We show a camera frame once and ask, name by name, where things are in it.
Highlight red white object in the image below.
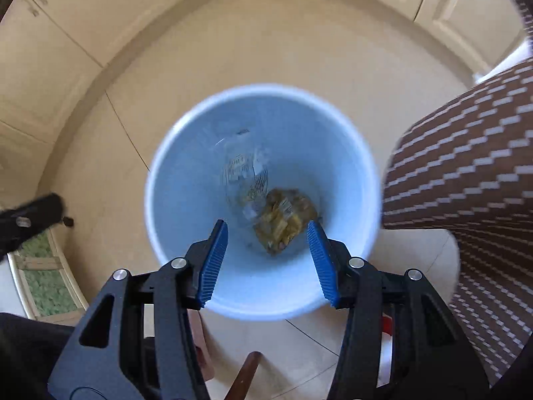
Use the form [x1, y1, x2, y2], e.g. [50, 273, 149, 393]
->
[376, 312, 397, 388]

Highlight brown wooden chair leg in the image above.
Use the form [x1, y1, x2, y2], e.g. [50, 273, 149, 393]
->
[227, 352, 263, 400]

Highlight person's dark pants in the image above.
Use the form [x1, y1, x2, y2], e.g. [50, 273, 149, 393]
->
[0, 312, 84, 400]

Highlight clear plastic wrapper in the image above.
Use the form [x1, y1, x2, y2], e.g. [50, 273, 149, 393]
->
[217, 129, 271, 222]

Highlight brown patterned tablecloth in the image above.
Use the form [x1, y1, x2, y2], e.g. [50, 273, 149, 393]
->
[381, 0, 533, 389]

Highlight yellow brown snack wrapper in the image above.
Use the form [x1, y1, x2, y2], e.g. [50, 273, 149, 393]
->
[253, 187, 321, 257]

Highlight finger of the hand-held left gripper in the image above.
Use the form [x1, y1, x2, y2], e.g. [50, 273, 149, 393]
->
[0, 193, 75, 259]

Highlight light blue trash bin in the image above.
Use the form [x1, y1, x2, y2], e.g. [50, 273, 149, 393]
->
[144, 84, 383, 321]

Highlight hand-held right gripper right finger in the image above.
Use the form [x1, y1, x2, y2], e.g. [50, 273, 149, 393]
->
[307, 220, 490, 400]

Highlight green floor mat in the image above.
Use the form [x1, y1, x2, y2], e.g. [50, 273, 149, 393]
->
[8, 231, 84, 322]

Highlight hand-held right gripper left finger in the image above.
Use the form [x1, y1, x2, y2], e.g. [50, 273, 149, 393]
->
[47, 219, 229, 400]

